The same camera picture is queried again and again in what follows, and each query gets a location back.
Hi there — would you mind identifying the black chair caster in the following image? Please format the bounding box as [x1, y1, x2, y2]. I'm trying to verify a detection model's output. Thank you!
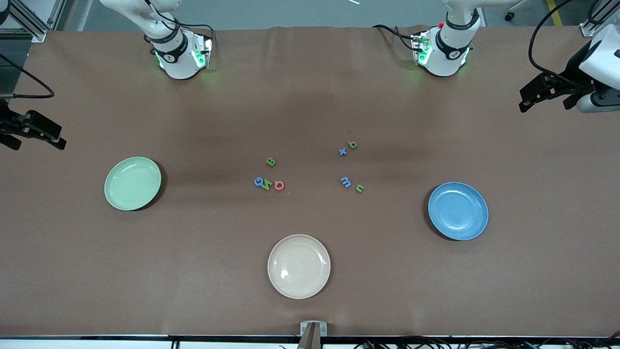
[504, 0, 529, 22]

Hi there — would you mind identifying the light green plate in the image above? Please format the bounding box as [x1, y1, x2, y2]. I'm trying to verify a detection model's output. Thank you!
[104, 156, 162, 211]

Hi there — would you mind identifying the metal base connector plate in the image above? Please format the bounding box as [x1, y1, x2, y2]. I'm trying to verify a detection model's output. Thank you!
[191, 33, 214, 69]
[411, 30, 433, 66]

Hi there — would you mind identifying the blue plate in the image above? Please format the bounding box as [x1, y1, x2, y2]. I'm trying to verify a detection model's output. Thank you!
[428, 182, 489, 241]

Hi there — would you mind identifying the brown table mat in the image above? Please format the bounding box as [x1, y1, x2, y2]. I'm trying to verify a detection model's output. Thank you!
[0, 25, 620, 338]

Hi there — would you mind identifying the beige plate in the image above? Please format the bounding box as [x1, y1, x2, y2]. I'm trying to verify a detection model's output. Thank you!
[267, 234, 331, 300]

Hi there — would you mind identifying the aluminium frame profile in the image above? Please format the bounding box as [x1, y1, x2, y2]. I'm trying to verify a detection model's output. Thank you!
[580, 0, 620, 38]
[0, 0, 66, 43]

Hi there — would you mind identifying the black base cable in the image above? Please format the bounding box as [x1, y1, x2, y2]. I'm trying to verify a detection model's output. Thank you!
[144, 0, 216, 55]
[372, 24, 423, 52]

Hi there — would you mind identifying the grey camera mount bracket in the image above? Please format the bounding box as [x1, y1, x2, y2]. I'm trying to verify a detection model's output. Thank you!
[296, 321, 328, 349]

